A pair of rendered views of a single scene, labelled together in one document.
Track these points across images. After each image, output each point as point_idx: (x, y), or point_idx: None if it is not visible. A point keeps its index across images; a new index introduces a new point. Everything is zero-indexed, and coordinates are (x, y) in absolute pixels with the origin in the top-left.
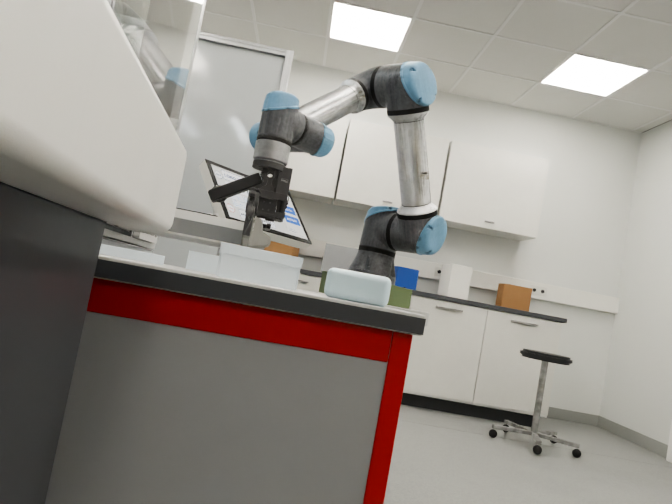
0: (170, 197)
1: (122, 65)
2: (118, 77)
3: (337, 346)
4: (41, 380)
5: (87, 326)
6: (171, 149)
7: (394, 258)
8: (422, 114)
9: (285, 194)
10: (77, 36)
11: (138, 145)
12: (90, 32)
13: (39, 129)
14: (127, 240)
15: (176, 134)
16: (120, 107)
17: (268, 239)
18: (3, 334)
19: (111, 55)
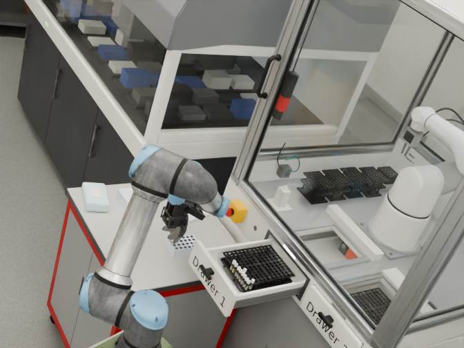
0: (133, 149)
1: (113, 110)
2: (112, 111)
3: None
4: None
5: None
6: (131, 135)
7: (122, 335)
8: (133, 186)
9: (164, 206)
10: (106, 104)
11: (118, 124)
12: (108, 104)
13: (103, 111)
14: (294, 298)
15: (133, 133)
16: (113, 115)
17: (163, 227)
18: (126, 153)
19: (111, 108)
